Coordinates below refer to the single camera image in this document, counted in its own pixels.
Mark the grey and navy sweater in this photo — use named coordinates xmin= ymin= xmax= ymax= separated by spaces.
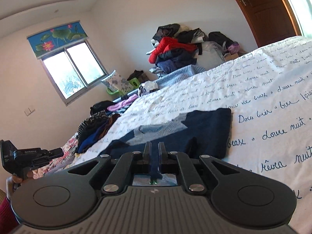
xmin=101 ymin=108 xmax=232 ymax=179

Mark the pile of unfolded small clothes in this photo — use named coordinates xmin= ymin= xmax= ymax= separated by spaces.
xmin=75 ymin=94 xmax=139 ymax=154

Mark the pile of clothes on chair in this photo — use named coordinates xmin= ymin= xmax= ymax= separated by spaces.
xmin=147 ymin=23 xmax=241 ymax=77

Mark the wooden bedroom door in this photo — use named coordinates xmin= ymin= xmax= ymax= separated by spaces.
xmin=236 ymin=0 xmax=302 ymax=47

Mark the person's left hand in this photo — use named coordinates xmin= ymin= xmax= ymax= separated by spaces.
xmin=6 ymin=171 xmax=33 ymax=200

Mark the white plastic bag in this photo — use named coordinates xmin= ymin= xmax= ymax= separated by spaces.
xmin=138 ymin=81 xmax=159 ymax=97

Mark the floral cushion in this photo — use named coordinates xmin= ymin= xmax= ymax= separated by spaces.
xmin=102 ymin=70 xmax=134 ymax=96

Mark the light blue quilted blanket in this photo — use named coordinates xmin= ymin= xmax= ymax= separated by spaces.
xmin=112 ymin=65 xmax=208 ymax=103

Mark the black bag near stool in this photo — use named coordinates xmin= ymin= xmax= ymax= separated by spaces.
xmin=127 ymin=70 xmax=150 ymax=83

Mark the lotus flower roller blind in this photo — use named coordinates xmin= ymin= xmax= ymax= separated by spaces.
xmin=27 ymin=21 xmax=88 ymax=59

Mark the white script-print bedspread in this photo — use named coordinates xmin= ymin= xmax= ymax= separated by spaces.
xmin=74 ymin=36 xmax=311 ymax=233

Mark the white wall switch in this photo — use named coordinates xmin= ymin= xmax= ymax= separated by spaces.
xmin=24 ymin=107 xmax=35 ymax=116

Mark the window with metal frame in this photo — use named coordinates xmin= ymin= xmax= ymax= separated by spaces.
xmin=41 ymin=40 xmax=108 ymax=105

